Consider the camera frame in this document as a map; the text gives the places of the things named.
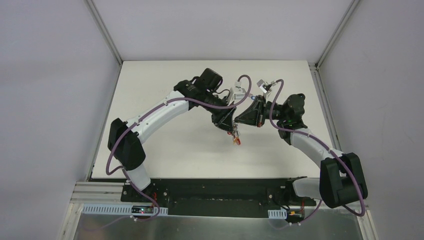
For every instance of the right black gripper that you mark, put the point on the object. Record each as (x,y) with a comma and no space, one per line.
(260,111)

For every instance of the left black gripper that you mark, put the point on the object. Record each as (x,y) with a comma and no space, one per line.
(218,112)

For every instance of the grey red keyring holder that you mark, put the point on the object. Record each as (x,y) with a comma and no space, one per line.
(235,134)

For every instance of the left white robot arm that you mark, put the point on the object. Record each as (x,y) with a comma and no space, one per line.
(126,138)

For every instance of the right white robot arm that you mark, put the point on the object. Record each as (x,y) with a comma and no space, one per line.
(341,180)

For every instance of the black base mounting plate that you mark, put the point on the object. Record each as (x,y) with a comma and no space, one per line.
(219,197)

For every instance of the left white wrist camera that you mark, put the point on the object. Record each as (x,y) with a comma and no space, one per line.
(237,94)

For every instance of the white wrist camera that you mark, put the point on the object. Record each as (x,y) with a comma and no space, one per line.
(265,87)
(237,94)

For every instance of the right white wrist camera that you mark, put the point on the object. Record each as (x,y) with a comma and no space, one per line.
(265,87)

